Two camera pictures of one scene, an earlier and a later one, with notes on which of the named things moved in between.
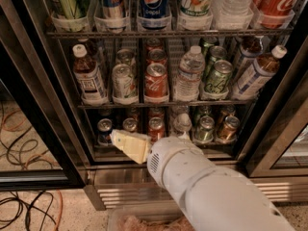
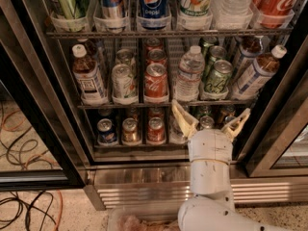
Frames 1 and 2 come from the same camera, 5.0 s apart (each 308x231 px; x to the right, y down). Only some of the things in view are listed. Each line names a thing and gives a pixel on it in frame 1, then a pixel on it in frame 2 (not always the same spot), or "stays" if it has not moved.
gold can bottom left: [130, 124] stays
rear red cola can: [153, 43] stays
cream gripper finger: [136, 144] -> [209, 144]
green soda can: [218, 80] stays
